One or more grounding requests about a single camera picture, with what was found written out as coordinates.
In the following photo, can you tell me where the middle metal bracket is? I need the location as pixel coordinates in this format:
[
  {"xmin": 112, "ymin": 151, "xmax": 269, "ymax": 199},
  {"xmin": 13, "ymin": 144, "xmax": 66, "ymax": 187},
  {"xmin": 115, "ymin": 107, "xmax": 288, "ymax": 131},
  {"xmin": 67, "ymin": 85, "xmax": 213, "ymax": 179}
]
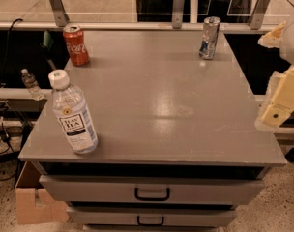
[{"xmin": 172, "ymin": 0, "xmax": 185, "ymax": 29}]

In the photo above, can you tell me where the red Coca-Cola can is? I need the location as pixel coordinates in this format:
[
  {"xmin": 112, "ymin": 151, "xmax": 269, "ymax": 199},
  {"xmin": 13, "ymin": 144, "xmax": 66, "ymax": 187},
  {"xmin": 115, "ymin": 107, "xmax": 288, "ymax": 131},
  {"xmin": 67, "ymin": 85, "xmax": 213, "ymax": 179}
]
[{"xmin": 63, "ymin": 23, "xmax": 89, "ymax": 67}]

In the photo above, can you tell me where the left metal bracket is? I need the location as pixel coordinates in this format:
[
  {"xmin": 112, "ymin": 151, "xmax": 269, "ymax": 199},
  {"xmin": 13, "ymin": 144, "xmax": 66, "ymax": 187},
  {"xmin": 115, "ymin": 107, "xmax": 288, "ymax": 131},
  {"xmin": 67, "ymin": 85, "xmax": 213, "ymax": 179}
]
[{"xmin": 49, "ymin": 0, "xmax": 69, "ymax": 27}]

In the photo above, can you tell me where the grey drawer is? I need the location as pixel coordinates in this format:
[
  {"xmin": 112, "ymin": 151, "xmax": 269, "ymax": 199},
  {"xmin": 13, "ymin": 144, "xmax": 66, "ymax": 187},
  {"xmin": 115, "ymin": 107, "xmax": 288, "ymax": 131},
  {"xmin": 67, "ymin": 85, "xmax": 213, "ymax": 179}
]
[
  {"xmin": 67, "ymin": 207, "xmax": 236, "ymax": 227},
  {"xmin": 40, "ymin": 175, "xmax": 264, "ymax": 205}
]

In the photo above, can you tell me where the cardboard box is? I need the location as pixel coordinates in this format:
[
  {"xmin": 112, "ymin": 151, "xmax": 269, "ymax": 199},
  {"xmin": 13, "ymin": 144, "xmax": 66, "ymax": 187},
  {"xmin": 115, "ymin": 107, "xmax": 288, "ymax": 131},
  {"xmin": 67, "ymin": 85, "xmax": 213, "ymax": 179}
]
[{"xmin": 15, "ymin": 162, "xmax": 69, "ymax": 224}]

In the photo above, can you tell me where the metal bracket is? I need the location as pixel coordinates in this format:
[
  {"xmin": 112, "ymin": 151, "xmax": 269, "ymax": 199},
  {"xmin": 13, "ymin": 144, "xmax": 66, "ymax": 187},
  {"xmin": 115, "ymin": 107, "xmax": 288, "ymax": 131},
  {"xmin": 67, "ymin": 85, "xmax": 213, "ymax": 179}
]
[
  {"xmin": 49, "ymin": 0, "xmax": 69, "ymax": 27},
  {"xmin": 248, "ymin": 0, "xmax": 271, "ymax": 30},
  {"xmin": 172, "ymin": 0, "xmax": 185, "ymax": 29}
]

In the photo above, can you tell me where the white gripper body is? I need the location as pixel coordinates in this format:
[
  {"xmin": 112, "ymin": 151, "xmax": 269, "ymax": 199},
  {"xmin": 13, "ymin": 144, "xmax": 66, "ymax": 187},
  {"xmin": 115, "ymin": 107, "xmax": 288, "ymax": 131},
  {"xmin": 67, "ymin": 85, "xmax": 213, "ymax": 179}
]
[{"xmin": 279, "ymin": 14, "xmax": 294, "ymax": 65}]

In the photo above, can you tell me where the lower grey drawer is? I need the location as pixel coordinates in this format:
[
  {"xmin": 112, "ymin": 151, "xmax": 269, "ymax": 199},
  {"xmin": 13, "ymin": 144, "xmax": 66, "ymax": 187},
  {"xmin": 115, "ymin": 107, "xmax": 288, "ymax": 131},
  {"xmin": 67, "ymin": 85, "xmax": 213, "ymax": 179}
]
[{"xmin": 67, "ymin": 207, "xmax": 236, "ymax": 227}]

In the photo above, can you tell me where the green handled tool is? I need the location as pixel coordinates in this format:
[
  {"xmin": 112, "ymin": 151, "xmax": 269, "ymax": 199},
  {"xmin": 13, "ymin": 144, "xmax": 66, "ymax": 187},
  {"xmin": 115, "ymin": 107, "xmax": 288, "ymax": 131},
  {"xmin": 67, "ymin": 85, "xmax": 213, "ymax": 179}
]
[{"xmin": 40, "ymin": 30, "xmax": 56, "ymax": 70}]

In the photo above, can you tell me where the silver blue energy drink can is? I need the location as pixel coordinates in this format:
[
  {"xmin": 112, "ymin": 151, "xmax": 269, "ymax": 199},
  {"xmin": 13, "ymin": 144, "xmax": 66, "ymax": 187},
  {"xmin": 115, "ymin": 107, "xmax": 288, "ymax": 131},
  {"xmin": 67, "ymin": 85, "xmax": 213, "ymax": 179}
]
[{"xmin": 199, "ymin": 16, "xmax": 221, "ymax": 60}]

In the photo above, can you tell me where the black cable on left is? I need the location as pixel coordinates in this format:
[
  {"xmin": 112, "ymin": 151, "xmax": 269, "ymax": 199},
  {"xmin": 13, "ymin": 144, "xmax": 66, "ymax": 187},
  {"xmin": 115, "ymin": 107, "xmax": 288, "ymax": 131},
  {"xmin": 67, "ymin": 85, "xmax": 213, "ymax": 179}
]
[{"xmin": 0, "ymin": 17, "xmax": 25, "ymax": 182}]

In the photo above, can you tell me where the black caster wheel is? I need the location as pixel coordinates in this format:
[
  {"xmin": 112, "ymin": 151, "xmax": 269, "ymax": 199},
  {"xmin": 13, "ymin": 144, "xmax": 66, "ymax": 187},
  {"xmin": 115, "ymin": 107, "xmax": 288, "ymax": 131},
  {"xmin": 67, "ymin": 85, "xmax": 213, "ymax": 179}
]
[{"xmin": 285, "ymin": 147, "xmax": 294, "ymax": 163}]

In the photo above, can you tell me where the upper grey drawer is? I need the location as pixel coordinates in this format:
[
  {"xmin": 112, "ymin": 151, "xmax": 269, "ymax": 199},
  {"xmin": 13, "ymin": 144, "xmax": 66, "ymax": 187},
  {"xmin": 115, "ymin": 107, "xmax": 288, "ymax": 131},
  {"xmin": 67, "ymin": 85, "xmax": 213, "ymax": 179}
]
[{"xmin": 40, "ymin": 175, "xmax": 264, "ymax": 205}]

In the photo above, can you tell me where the small clear water bottle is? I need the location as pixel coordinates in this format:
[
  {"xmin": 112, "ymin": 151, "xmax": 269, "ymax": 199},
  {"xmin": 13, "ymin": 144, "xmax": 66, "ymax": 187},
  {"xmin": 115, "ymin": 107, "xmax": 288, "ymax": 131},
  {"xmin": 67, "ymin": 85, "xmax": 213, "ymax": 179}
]
[{"xmin": 21, "ymin": 69, "xmax": 44, "ymax": 101}]

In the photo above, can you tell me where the grey drawer cabinet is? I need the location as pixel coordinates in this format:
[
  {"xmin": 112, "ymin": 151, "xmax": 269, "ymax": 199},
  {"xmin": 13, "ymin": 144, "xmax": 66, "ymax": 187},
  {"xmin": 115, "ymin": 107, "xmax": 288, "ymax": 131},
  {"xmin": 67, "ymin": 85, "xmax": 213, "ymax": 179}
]
[{"xmin": 20, "ymin": 31, "xmax": 285, "ymax": 232}]

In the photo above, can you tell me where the right metal bracket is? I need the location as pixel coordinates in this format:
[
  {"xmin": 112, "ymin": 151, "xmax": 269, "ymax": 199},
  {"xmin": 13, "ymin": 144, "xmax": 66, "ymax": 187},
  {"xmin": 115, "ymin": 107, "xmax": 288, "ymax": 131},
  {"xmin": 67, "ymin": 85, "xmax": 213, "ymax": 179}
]
[{"xmin": 248, "ymin": 0, "xmax": 271, "ymax": 30}]

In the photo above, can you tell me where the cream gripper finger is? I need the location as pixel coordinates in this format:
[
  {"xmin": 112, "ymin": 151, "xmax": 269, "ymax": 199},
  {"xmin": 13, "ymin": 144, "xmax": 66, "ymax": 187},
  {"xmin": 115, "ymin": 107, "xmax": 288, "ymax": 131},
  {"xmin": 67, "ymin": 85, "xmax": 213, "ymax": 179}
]
[
  {"xmin": 254, "ymin": 65, "xmax": 294, "ymax": 131},
  {"xmin": 257, "ymin": 21, "xmax": 286, "ymax": 48}
]

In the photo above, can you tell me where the clear tea bottle white cap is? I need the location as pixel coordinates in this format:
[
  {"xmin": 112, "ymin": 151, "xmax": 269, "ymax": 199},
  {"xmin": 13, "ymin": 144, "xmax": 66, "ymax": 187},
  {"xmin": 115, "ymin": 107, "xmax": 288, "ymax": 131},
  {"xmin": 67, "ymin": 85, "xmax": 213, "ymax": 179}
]
[{"xmin": 48, "ymin": 70, "xmax": 98, "ymax": 154}]

